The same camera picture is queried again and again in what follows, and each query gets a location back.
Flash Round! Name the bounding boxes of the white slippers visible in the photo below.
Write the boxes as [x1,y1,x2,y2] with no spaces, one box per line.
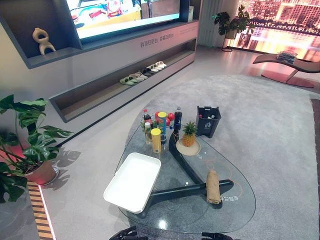
[146,61,168,73]

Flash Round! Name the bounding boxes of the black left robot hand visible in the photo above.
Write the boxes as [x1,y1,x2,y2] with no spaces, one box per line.
[111,225,146,240]

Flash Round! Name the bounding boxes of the green chip can yellow lid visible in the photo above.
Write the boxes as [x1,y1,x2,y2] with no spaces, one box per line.
[157,111,168,145]

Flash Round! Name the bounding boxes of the glass coffee table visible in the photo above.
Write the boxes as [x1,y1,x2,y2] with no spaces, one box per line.
[115,101,257,235]

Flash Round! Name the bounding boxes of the large potted monstera plant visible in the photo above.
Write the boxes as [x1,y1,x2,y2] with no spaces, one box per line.
[0,94,75,204]

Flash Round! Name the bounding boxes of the brown lounge chair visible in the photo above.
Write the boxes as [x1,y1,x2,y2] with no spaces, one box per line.
[252,53,320,88]

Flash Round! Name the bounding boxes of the rolled tan cloth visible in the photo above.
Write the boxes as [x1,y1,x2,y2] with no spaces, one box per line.
[205,170,222,204]

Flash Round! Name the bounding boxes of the grey tv cabinet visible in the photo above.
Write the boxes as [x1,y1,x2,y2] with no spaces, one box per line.
[0,0,203,123]

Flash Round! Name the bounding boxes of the beige abstract sculpture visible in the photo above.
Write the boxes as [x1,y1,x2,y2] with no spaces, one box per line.
[32,27,57,56]

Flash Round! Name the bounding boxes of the stack of books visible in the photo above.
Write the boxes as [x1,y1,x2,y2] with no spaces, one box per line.
[276,50,298,62]

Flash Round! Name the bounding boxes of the pineapple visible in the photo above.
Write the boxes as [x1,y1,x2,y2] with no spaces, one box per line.
[181,120,198,148]

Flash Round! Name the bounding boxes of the cola bottle blue cap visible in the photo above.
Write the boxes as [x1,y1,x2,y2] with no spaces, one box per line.
[173,107,183,134]

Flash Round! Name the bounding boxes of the white rectangular plastic basket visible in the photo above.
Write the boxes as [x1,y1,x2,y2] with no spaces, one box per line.
[103,152,162,215]

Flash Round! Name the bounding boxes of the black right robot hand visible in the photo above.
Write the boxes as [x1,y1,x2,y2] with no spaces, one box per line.
[201,231,232,240]

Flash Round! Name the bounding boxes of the grey curtain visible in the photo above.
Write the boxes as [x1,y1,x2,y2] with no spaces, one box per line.
[198,0,239,49]

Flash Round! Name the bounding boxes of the black table base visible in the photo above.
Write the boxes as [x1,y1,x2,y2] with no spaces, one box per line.
[136,126,235,219]

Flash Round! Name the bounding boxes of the terracotta plant pot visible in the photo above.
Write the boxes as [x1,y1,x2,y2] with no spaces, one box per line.
[24,159,57,186]

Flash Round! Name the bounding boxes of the dark grey trash bin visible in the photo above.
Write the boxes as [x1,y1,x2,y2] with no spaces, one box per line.
[195,105,223,139]

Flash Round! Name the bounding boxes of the grey area rug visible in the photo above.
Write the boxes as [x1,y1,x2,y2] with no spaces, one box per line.
[116,74,320,240]

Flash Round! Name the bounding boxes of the round beige plate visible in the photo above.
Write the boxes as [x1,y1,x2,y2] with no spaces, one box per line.
[175,138,202,156]

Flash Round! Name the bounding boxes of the beige slippers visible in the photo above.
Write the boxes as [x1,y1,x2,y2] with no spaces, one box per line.
[128,71,149,82]

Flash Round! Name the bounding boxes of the small potted monstera plant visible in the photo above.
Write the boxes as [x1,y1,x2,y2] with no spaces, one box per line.
[214,4,256,53]

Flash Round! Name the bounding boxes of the large television screen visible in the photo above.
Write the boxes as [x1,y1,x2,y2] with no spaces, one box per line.
[65,0,181,46]

